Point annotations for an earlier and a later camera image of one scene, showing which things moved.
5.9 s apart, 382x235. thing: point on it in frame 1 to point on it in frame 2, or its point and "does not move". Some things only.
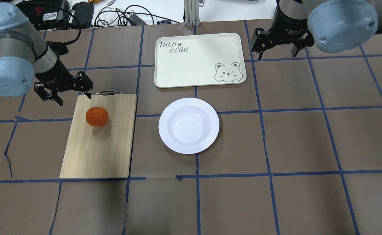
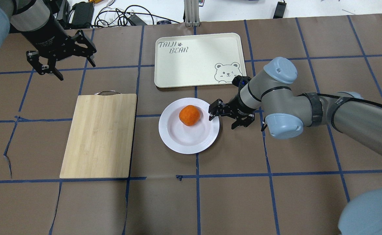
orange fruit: (96, 116) to (189, 115)
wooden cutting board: (99, 141) does not move
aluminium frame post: (192, 13) does not move
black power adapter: (83, 15) does not move
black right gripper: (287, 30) to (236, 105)
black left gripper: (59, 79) to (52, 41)
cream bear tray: (199, 60) does not move
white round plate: (189, 125) does not move
